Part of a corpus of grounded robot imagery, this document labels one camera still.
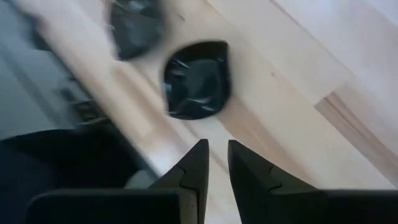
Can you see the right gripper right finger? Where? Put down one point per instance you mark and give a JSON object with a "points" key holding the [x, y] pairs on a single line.
{"points": [[264, 202]]}

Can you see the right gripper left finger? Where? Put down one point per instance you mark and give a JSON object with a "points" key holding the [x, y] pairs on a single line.
{"points": [[186, 193]]}

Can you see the black leaf mini plate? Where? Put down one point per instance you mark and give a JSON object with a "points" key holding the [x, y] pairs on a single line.
{"points": [[197, 81], [136, 28]]}

